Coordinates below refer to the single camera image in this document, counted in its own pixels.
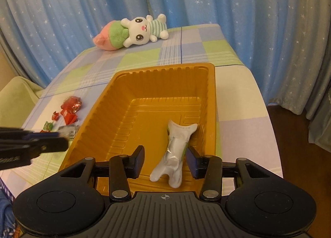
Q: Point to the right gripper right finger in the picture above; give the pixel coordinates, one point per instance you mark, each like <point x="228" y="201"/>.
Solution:
<point x="209" y="168"/>

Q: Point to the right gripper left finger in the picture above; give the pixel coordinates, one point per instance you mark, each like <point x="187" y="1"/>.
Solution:
<point x="122" y="168"/>

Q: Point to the silver foil snack pouch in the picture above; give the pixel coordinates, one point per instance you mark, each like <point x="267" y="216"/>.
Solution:
<point x="171" y="163"/>

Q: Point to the pink green bunny plush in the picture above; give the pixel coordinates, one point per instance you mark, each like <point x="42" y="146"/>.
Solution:
<point x="125" y="33"/>

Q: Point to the plaid tablecloth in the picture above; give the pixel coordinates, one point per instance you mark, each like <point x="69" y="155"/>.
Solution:
<point x="243" y="125"/>

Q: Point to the black seaweed snack packet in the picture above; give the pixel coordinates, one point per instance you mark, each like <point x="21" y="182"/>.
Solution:
<point x="68" y="131"/>

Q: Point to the red double-happiness candy pack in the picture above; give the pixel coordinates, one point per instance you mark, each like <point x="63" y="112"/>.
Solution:
<point x="69" y="117"/>

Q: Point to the red shiny candy pack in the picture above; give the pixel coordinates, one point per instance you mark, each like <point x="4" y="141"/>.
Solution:
<point x="72" y="104"/>

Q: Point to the small red candy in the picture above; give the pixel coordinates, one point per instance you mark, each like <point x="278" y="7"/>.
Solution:
<point x="55" y="116"/>

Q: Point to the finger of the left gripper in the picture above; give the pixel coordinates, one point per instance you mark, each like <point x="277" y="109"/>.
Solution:
<point x="37" y="146"/>
<point x="44" y="136"/>

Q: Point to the orange plastic tray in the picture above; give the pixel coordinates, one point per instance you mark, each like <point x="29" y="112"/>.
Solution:
<point x="134" y="109"/>

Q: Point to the green candy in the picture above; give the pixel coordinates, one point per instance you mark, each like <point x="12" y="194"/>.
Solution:
<point x="48" y="126"/>

